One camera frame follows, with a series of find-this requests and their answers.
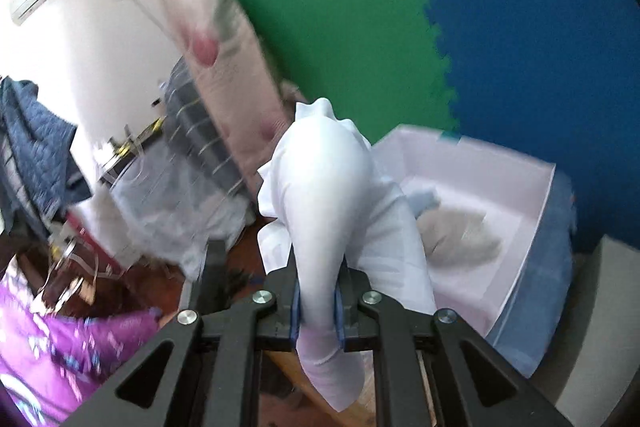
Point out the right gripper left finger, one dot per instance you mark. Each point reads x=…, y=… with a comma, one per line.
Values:
x=200, y=369

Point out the green foam mat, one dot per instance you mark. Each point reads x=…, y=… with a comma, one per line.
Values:
x=377, y=61

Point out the white garment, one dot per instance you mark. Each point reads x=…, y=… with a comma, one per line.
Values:
x=329, y=203

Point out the blue quilted jacket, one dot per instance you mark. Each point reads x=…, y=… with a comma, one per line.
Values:
x=40, y=178

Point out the purple jacket sleeve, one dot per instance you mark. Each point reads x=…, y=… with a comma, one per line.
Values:
x=50, y=365

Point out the white XINCCI shoe box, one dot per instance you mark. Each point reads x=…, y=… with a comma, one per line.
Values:
x=490, y=202

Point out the blue checked cloth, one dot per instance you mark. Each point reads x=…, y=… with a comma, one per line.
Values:
x=527, y=323

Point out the grey garment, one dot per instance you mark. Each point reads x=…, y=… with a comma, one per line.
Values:
x=457, y=238

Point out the pink floral curtain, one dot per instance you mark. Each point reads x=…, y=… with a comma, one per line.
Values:
x=249, y=102

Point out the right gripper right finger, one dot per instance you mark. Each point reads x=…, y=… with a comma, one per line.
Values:
x=433, y=369

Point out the blue foam mat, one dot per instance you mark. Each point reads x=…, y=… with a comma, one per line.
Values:
x=559, y=80

